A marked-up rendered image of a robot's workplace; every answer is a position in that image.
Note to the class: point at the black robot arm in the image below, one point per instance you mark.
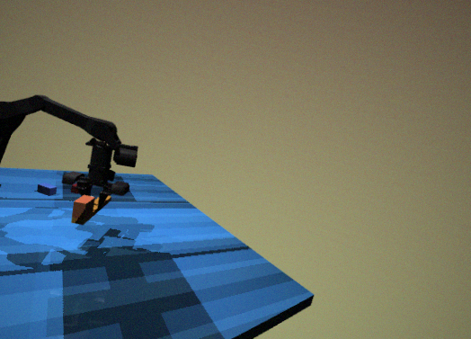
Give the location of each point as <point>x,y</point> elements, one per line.
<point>12,115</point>

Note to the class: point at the orange long bar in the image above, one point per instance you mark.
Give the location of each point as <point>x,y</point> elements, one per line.
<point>85,208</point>

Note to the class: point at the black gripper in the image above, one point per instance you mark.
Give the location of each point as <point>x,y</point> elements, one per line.
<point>98,176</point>

